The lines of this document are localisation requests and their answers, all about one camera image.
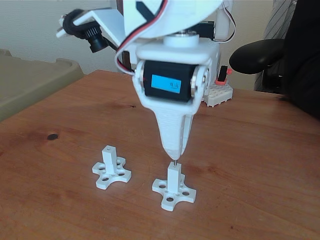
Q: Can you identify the orange and black clamp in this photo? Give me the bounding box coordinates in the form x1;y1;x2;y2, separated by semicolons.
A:
216;65;233;86

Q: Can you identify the black chair armrest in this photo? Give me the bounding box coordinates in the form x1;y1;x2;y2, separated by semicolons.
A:
228;38;286;75

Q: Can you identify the grey striped cloth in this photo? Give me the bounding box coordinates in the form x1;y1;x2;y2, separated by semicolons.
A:
263;0;298;41

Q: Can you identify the person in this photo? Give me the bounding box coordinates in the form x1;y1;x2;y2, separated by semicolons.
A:
281;0;320;122

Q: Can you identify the beige plastic container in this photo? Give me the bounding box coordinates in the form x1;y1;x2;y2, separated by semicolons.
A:
0;48;85;123

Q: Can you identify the white post stand cross base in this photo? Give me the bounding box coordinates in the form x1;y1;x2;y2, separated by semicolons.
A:
91;145;133;190
151;161;198;211

